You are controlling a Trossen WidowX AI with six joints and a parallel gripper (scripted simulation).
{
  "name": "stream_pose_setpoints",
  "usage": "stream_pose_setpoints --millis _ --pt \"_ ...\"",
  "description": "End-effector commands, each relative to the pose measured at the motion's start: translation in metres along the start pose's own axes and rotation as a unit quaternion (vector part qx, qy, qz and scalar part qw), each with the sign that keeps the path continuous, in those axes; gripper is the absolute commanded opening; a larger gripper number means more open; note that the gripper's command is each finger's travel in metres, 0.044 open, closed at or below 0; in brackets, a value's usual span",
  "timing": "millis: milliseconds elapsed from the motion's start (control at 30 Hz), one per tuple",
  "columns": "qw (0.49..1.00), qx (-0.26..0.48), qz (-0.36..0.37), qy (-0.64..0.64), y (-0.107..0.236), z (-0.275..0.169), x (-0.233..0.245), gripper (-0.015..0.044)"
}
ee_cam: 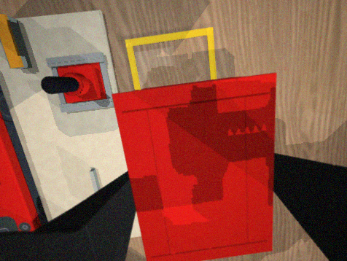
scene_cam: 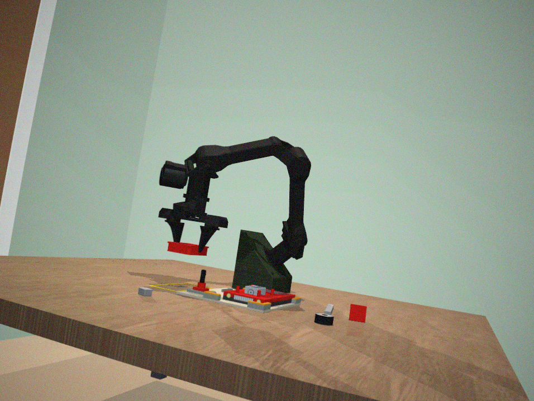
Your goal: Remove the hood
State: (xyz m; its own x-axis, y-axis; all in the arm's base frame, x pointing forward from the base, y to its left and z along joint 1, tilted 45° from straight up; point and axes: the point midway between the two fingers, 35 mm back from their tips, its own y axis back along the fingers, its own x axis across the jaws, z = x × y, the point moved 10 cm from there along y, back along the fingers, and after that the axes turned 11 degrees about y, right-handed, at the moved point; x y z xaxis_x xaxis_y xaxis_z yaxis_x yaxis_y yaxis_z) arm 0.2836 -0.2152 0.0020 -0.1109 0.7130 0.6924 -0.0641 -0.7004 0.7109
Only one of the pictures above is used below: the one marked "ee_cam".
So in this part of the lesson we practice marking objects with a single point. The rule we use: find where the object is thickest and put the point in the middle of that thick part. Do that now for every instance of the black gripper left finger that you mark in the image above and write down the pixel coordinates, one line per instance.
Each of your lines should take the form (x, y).
(97, 229)

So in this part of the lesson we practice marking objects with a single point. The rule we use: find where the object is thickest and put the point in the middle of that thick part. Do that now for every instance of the yellow rectangular border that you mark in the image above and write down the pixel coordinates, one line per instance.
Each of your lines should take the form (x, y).
(170, 37)

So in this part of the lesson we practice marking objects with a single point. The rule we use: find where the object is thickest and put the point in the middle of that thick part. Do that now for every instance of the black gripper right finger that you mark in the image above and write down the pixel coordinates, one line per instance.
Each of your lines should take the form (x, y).
(315, 193)

